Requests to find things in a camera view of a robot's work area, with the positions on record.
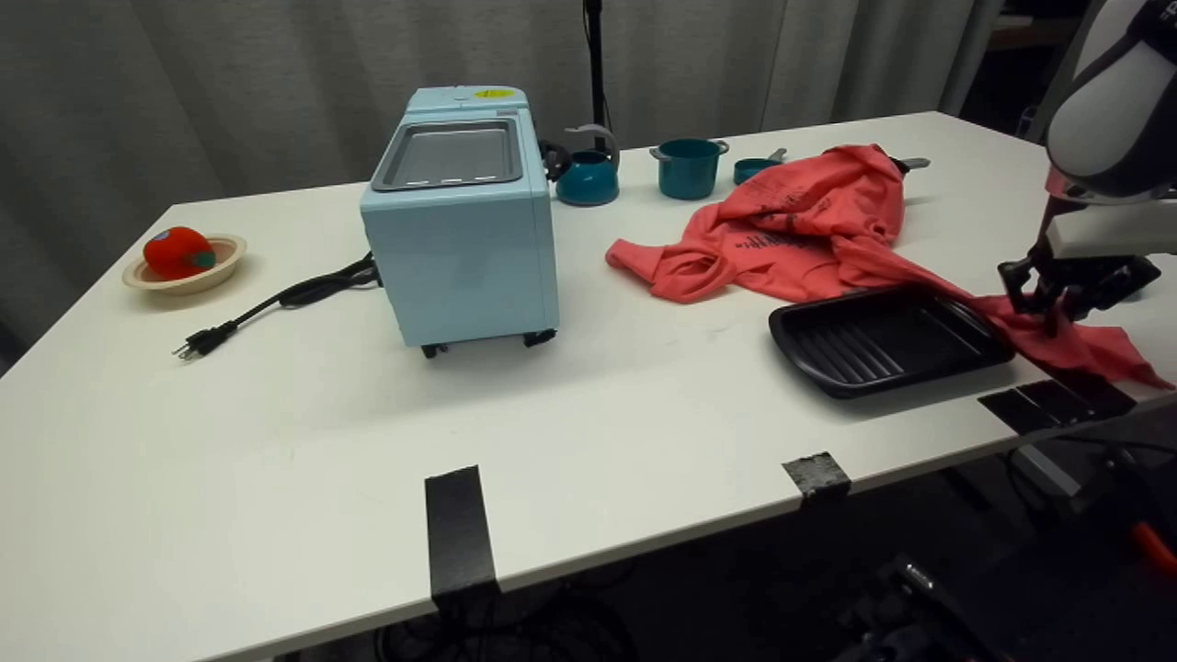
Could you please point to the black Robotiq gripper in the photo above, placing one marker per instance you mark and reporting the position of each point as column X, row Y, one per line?
column 1096, row 278

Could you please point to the red cloth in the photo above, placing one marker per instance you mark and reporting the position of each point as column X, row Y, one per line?
column 812, row 232

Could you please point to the wide black tape patch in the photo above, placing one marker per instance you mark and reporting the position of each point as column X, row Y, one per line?
column 1054, row 404

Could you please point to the black ridged grill tray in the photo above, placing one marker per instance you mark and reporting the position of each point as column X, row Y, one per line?
column 883, row 338

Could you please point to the small black tape piece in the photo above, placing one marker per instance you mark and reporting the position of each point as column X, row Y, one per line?
column 819, row 475

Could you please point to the teal toy frying pan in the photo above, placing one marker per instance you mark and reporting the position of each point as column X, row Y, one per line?
column 755, row 170

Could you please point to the teal toy pot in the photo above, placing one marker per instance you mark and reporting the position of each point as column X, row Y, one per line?
column 686, row 170

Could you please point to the teal toy kettle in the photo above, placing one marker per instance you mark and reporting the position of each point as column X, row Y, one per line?
column 588, row 177

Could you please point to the black tripod stand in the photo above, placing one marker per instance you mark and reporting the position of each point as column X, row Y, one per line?
column 598, row 61

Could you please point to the light blue toaster oven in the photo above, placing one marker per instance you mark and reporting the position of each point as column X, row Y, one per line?
column 465, row 259

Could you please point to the long black tape strip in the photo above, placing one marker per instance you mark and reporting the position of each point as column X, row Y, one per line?
column 460, row 535

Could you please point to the beige shallow bowl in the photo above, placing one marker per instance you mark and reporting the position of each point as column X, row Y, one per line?
column 203, row 278

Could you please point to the red toy tomato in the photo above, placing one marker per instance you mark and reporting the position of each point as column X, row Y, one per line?
column 176, row 253

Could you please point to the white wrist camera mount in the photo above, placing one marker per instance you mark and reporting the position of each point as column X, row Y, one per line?
column 1108, row 227

